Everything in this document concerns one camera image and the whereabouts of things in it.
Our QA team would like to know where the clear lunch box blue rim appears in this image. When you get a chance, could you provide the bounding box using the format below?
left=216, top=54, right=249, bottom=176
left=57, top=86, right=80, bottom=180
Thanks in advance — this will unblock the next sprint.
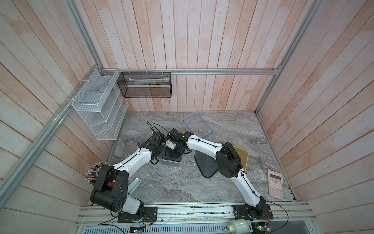
left=159, top=146, right=183, bottom=166

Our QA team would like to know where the clear lunch box lid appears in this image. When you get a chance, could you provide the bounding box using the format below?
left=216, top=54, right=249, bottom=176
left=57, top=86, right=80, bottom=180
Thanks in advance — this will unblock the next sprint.
left=183, top=114, right=214, bottom=139

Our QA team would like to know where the yellow lunch box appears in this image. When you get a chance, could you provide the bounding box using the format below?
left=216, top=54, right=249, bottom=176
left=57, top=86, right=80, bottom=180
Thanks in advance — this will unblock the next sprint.
left=233, top=146, right=249, bottom=171

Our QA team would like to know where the dark grey cloth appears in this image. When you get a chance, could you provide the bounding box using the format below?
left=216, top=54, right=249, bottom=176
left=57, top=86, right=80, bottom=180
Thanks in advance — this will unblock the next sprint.
left=161, top=147, right=183, bottom=162

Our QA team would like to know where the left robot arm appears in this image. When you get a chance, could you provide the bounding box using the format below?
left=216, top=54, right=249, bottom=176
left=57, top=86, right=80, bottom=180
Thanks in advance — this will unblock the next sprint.
left=90, top=132, right=165, bottom=215

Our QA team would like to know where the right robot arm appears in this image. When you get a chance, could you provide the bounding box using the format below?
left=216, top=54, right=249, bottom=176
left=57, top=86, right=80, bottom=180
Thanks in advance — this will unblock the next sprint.
left=167, top=129, right=266, bottom=215

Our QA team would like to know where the pale green case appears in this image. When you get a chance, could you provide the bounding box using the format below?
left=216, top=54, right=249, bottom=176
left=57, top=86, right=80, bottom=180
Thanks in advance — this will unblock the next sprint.
left=128, top=177, right=141, bottom=195

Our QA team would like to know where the black mesh basket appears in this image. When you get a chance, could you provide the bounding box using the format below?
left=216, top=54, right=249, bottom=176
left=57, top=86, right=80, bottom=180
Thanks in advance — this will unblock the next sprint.
left=117, top=71, right=172, bottom=98

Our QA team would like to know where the red cup of pencils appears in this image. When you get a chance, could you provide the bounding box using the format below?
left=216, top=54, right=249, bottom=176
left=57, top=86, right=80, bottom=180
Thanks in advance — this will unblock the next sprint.
left=85, top=161, right=107, bottom=185

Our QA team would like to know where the pink calculator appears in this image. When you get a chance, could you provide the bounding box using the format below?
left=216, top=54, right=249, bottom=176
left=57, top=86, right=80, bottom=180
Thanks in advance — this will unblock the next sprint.
left=267, top=170, right=283, bottom=199

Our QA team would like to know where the white cylinder device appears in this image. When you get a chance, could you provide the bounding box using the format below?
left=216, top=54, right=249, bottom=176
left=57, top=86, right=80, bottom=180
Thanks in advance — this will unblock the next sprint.
left=228, top=219, right=250, bottom=234

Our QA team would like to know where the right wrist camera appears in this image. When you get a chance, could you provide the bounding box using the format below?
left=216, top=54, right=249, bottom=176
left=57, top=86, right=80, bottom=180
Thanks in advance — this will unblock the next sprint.
left=166, top=140, right=176, bottom=150

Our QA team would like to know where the white wire mesh shelf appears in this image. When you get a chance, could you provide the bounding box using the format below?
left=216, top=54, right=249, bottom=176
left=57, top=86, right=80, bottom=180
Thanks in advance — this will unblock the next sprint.
left=72, top=69, right=129, bottom=140

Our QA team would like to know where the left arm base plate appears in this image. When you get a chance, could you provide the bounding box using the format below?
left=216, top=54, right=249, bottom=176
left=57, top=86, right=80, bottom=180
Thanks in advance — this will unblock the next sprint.
left=117, top=206, right=158, bottom=223

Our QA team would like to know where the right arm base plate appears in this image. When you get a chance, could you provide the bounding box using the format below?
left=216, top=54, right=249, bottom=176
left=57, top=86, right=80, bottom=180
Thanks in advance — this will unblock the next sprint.
left=232, top=204, right=274, bottom=221

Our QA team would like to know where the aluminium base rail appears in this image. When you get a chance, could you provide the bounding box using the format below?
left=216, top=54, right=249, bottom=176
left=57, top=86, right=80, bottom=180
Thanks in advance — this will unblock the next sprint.
left=75, top=202, right=322, bottom=234

